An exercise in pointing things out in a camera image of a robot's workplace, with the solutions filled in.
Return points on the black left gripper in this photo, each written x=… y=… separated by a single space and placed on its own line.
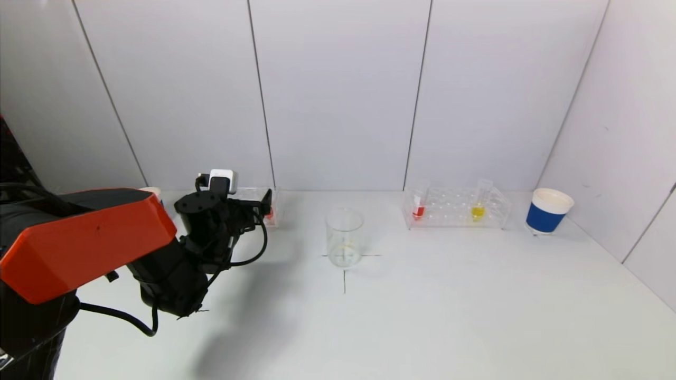
x=243 y=216

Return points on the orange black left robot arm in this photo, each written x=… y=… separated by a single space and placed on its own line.
x=79 y=237

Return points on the clear acrylic test tube rack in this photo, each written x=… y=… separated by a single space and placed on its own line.
x=251 y=192
x=449 y=209

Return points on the clear glass beaker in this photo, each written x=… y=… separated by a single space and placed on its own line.
x=344 y=237

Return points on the test tube with red pigment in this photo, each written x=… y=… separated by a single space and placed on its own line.
x=418 y=212

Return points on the test tube with yellow pigment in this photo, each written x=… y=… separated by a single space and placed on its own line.
x=477 y=212

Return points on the white paper cup blue sleeve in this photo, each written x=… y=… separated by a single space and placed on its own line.
x=545 y=218
x=150 y=190

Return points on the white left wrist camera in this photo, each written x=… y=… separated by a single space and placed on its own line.
x=223 y=177

